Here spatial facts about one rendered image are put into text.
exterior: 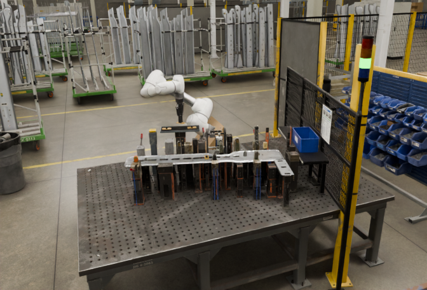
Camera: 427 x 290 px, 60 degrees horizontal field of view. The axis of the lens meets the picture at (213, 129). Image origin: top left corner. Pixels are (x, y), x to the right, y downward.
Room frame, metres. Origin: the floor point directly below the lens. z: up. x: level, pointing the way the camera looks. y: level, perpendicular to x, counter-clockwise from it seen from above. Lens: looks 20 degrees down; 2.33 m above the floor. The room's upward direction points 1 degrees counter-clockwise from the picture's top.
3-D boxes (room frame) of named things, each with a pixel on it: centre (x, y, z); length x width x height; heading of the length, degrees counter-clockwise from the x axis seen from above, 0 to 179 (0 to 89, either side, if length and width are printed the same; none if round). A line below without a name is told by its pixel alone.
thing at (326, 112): (2.94, -0.96, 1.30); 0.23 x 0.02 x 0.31; 4
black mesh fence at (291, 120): (3.34, -0.94, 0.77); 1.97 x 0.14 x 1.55; 4
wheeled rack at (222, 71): (11.11, -0.95, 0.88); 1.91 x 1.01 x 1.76; 111
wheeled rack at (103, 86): (9.37, 3.09, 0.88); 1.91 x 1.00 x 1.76; 20
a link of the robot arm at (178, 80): (3.30, 0.32, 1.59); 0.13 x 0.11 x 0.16; 132
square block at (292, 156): (2.89, -0.68, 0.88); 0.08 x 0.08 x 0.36; 4
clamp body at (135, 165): (2.76, 0.64, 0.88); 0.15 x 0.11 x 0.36; 4
